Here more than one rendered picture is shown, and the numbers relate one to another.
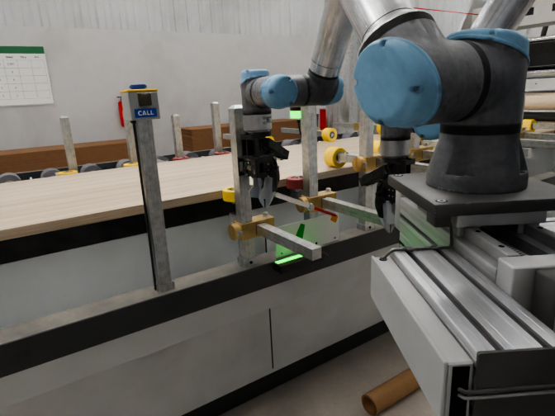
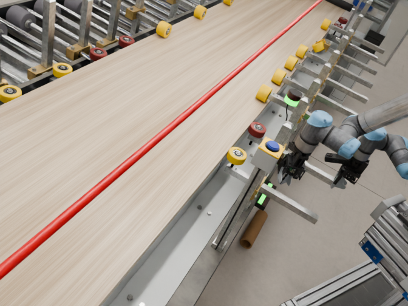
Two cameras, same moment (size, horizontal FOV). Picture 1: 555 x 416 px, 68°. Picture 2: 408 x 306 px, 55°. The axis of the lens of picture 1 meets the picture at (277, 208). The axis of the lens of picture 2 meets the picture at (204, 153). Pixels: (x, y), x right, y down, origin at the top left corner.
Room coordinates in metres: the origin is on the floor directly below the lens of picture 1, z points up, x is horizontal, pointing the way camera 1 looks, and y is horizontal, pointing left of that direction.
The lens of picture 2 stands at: (0.45, 1.12, 1.89)
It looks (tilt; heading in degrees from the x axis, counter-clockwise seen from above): 39 degrees down; 316
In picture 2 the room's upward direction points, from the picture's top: 22 degrees clockwise
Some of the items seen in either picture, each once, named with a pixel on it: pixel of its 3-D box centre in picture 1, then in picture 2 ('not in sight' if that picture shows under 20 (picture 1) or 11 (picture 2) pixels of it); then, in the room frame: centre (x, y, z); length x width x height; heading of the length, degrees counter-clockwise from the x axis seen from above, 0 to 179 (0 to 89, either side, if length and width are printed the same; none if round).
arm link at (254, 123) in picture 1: (258, 123); (306, 143); (1.10, 0.04, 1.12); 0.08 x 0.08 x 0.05
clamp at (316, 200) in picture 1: (315, 201); not in sight; (1.32, -0.13, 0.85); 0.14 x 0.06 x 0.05; 123
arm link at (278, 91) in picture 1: (280, 92); (342, 141); (1.02, -0.02, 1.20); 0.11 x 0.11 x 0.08; 27
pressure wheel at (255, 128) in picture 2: (297, 191); (254, 135); (1.43, -0.08, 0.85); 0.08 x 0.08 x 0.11
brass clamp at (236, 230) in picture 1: (251, 227); (254, 186); (1.18, 0.08, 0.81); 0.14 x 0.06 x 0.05; 123
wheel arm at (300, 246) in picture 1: (269, 233); (270, 193); (1.13, 0.03, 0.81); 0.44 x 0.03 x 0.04; 33
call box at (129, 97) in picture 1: (140, 106); (267, 156); (1.03, 0.32, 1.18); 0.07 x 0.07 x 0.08; 33
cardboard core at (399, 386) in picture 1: (396, 388); (254, 228); (1.39, -0.44, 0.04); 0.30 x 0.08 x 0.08; 123
